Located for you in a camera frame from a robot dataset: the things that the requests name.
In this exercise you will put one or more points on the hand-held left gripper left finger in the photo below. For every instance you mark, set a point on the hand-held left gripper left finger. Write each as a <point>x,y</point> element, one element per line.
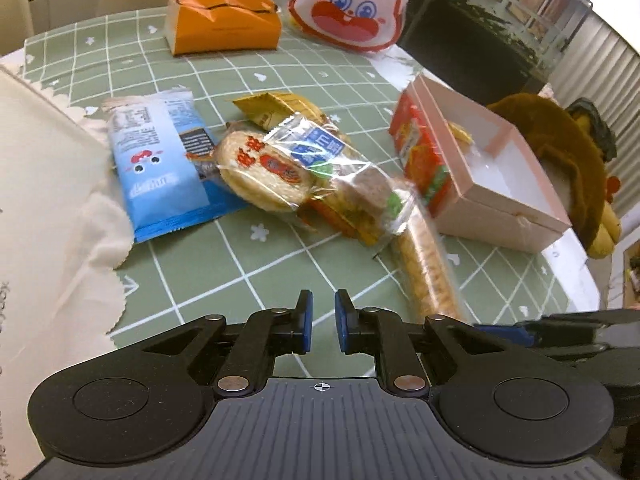
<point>306,321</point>

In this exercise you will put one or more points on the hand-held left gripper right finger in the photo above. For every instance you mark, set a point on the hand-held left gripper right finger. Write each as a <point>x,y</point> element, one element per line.
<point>342,322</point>

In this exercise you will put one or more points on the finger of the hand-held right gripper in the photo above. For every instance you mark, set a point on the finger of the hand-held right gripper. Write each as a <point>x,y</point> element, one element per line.
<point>615,362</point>
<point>505,334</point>

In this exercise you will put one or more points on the long cracker tube packet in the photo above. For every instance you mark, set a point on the long cracker tube packet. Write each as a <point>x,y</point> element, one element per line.
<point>425,270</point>

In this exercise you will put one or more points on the pink cardboard box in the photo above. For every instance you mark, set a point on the pink cardboard box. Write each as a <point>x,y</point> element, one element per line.
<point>500,220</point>

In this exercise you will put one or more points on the blue snack packet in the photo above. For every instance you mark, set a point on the blue snack packet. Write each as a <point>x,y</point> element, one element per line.
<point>155,175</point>

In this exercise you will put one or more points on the yellow snack packet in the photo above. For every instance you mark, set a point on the yellow snack packet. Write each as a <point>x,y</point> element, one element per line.
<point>270,107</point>

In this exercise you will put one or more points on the sandwich cookie packet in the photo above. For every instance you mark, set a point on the sandwich cookie packet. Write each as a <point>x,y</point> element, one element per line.
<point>370,195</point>

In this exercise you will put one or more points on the round rice cracker packet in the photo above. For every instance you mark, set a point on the round rice cracker packet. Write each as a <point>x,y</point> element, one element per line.
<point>260,170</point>

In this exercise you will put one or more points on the clear packet with blue label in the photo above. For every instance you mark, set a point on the clear packet with blue label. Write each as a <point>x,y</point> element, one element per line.
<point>320,146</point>

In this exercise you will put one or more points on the brown plush toy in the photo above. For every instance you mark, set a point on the brown plush toy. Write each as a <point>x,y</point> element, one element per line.
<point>560,140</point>

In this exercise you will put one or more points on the green checked tablecloth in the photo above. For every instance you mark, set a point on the green checked tablecloth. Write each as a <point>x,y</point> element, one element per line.
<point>300,80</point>

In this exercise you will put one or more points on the beige striped curtain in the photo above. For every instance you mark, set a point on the beige striped curtain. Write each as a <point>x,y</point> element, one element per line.
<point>595,75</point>

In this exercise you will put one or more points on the black cabinet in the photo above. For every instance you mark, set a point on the black cabinet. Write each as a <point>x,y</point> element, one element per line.
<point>450,35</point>

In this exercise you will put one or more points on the orange tissue box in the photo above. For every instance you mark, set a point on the orange tissue box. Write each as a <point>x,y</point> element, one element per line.
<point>225,25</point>

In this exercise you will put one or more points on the rabbit face snack bag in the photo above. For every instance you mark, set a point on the rabbit face snack bag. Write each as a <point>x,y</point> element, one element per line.
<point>350,10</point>

